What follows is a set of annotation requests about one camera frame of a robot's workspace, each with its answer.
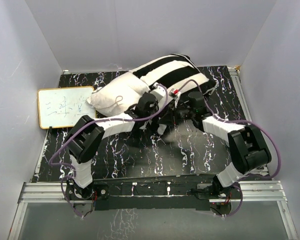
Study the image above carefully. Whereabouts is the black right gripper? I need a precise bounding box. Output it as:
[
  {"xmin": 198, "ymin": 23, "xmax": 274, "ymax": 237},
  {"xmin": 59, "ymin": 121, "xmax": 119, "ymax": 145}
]
[{"xmin": 157, "ymin": 101, "xmax": 195, "ymax": 127}]

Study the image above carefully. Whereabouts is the white pillow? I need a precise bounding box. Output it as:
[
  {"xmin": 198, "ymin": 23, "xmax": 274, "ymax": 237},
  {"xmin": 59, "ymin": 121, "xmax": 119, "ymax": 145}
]
[{"xmin": 87, "ymin": 72, "xmax": 150, "ymax": 117}]

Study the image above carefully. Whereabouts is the black white striped pillowcase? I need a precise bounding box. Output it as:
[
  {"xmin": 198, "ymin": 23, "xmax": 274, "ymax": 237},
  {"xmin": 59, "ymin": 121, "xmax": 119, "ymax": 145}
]
[{"xmin": 128, "ymin": 53, "xmax": 217, "ymax": 95}]

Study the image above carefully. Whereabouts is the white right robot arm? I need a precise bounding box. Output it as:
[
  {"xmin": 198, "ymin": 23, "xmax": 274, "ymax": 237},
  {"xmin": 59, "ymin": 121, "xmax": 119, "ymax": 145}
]
[{"xmin": 169, "ymin": 89, "xmax": 272, "ymax": 199}]

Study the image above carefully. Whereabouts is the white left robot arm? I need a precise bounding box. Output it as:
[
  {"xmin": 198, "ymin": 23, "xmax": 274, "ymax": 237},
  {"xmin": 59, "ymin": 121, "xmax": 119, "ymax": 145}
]
[{"xmin": 67, "ymin": 92, "xmax": 169, "ymax": 200}]

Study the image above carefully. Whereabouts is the yellow framed whiteboard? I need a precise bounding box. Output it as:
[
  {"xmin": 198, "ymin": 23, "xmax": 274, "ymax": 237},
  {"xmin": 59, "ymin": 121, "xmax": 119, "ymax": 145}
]
[{"xmin": 37, "ymin": 86, "xmax": 96, "ymax": 129}]

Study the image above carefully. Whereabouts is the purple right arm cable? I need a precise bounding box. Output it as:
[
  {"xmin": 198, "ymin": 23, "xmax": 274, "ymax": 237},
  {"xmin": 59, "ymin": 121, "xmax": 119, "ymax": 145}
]
[{"xmin": 167, "ymin": 79, "xmax": 282, "ymax": 216}]

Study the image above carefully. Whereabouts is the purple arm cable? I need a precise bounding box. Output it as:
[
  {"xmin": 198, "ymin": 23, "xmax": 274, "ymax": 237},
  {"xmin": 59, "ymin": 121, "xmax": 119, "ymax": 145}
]
[
  {"xmin": 48, "ymin": 82, "xmax": 168, "ymax": 218},
  {"xmin": 167, "ymin": 79, "xmax": 282, "ymax": 216}
]

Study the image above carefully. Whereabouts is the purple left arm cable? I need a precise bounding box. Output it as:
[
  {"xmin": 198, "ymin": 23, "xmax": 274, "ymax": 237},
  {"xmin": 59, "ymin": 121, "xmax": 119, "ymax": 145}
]
[{"xmin": 48, "ymin": 82, "xmax": 168, "ymax": 218}]

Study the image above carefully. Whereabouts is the aluminium table frame rail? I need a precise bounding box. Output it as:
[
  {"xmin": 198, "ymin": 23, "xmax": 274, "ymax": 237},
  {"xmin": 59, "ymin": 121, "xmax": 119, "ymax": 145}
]
[{"xmin": 9, "ymin": 176, "xmax": 298, "ymax": 240}]

